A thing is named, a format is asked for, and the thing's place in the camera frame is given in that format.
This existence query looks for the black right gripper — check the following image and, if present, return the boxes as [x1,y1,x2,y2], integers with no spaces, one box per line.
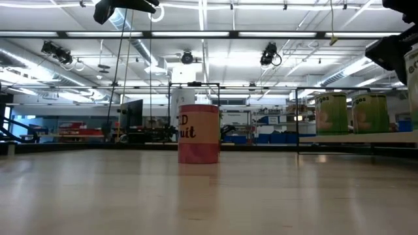
[364,25,418,86]

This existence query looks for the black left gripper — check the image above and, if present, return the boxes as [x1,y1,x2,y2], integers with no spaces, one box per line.
[93,0,161,25]

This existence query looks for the green pear label can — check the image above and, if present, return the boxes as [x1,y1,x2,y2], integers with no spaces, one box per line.
[404,44,418,132]

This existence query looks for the green can with fruit picture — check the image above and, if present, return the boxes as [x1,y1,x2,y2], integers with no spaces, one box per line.
[351,93,391,135]
[314,92,349,136]

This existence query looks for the pink and orange fruit can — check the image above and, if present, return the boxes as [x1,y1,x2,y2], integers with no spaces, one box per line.
[177,103,220,165]

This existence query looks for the wooden shelf board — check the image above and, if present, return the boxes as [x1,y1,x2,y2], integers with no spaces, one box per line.
[298,131,418,144]

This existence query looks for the black LED light bar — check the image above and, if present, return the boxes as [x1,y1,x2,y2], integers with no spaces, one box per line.
[0,31,402,40]

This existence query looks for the white column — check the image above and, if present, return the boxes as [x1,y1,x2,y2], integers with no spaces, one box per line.
[169,87,197,131]

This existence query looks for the black monitor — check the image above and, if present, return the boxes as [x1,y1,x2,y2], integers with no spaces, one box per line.
[119,99,144,131]

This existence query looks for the red storage bins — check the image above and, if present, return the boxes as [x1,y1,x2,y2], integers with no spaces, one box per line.
[57,121,105,137]

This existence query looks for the white cable ring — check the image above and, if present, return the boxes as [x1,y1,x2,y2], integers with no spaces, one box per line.
[147,5,165,23]

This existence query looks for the grey hanging cable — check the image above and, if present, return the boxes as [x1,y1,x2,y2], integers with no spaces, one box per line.
[121,9,135,99]

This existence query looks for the black hanging cable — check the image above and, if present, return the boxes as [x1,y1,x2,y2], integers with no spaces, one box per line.
[106,8,129,133]

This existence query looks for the round black ceiling camera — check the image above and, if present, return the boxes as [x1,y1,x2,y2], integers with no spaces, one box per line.
[180,50,195,65]

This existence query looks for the black ceiling-mounted camera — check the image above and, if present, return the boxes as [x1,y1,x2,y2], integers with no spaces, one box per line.
[40,40,74,65]

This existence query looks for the black camera with cable loop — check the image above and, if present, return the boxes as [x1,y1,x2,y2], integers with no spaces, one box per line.
[259,41,282,68]

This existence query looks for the black table rail frame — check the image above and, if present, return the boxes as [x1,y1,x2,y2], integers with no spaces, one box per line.
[12,142,418,159]

